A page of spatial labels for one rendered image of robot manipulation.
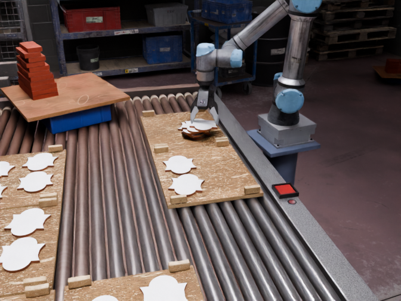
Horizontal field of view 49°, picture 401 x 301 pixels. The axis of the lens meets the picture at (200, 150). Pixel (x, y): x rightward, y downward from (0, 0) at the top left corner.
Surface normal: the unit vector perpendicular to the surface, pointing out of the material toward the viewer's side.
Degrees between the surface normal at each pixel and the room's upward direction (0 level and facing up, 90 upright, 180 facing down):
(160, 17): 96
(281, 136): 90
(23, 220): 0
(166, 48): 90
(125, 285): 0
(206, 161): 0
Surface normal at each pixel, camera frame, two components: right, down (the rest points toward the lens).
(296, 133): 0.36, 0.43
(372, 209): 0.00, -0.89
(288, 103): -0.10, 0.56
